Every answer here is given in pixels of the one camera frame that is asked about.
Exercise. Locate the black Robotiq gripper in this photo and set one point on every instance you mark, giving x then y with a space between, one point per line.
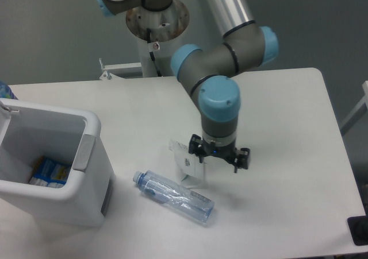
239 158

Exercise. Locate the white paper carton trash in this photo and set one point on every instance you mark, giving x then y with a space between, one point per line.
189 170

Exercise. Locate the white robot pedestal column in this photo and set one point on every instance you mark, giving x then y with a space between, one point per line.
159 35

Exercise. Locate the blue patterned object at left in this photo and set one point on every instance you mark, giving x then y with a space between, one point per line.
6 92

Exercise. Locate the white frame at right edge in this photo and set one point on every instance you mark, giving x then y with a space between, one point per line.
357 112

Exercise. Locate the white plastic trash can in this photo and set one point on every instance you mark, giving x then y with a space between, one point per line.
30 131

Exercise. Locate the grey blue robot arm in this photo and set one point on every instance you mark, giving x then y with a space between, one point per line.
207 76

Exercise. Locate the white pedestal base frame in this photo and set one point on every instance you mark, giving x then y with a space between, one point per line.
125 71

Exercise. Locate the blue packaging in bin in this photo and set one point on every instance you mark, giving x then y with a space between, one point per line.
49 173

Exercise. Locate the clear crushed plastic bottle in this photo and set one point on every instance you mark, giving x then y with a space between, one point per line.
178 197

